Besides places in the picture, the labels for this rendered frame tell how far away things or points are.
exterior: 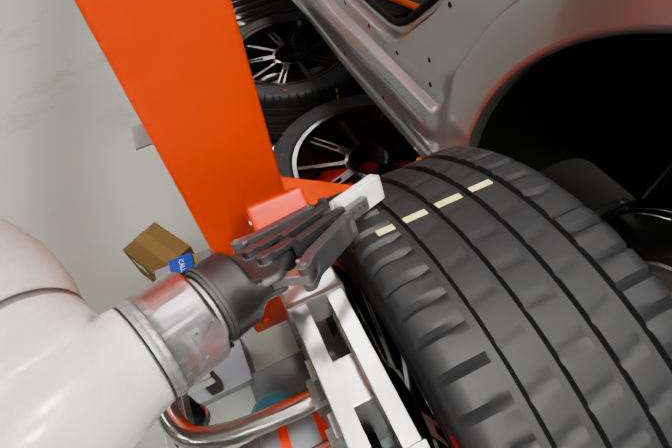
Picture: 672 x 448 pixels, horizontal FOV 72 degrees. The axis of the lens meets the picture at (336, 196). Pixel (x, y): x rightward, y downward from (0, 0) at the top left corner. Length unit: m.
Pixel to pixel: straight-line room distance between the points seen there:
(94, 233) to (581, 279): 2.10
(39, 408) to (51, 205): 2.24
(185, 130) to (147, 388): 0.39
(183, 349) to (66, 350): 0.08
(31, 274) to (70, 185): 2.18
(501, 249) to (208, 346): 0.27
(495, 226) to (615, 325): 0.13
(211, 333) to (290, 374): 1.16
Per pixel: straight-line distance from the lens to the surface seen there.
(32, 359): 0.38
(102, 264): 2.19
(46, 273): 0.46
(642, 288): 0.49
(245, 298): 0.40
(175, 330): 0.38
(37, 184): 2.74
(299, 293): 0.50
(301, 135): 1.61
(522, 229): 0.48
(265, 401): 0.88
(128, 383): 0.37
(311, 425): 0.67
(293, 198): 0.58
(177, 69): 0.63
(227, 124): 0.69
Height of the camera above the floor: 1.56
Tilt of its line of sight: 49 degrees down
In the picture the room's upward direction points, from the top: 9 degrees counter-clockwise
